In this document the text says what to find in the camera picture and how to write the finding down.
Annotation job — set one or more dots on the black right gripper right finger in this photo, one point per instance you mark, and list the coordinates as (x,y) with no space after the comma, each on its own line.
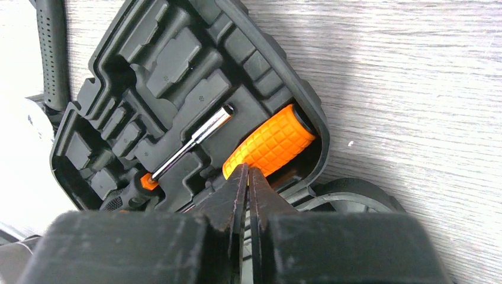
(289,246)

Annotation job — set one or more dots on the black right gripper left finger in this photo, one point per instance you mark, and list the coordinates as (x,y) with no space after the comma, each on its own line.
(203,245)

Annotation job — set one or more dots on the black plastic tool case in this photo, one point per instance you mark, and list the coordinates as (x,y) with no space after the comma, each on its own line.
(162,69)

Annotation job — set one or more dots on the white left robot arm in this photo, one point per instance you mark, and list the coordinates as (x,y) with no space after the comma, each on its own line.
(26,182)

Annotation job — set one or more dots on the black handled hammer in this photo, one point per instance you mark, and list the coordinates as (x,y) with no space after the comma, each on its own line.
(52,34)

